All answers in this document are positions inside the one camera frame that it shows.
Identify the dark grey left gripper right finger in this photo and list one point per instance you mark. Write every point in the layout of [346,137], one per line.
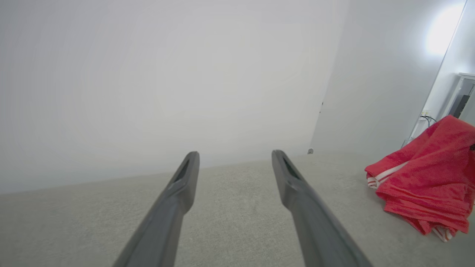
[315,226]

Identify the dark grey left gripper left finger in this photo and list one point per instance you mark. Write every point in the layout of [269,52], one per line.
[163,218]

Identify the red garment with white cuffs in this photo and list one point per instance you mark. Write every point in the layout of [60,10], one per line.
[426,178]

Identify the white wall socket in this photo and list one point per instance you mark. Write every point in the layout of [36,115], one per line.
[425,113]

